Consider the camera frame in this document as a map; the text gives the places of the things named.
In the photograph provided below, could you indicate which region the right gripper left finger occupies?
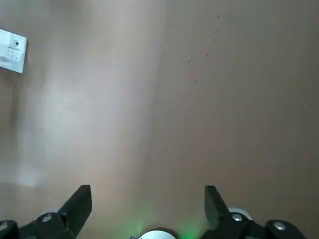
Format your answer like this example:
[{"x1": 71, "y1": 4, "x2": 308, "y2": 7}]
[{"x1": 0, "y1": 184, "x2": 93, "y2": 239}]

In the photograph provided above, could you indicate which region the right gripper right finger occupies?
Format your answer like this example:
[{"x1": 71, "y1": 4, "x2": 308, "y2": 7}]
[{"x1": 204, "y1": 185, "x2": 308, "y2": 239}]

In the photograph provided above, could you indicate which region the white test tube rack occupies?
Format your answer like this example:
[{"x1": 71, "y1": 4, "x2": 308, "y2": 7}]
[{"x1": 0, "y1": 28, "x2": 27, "y2": 74}]

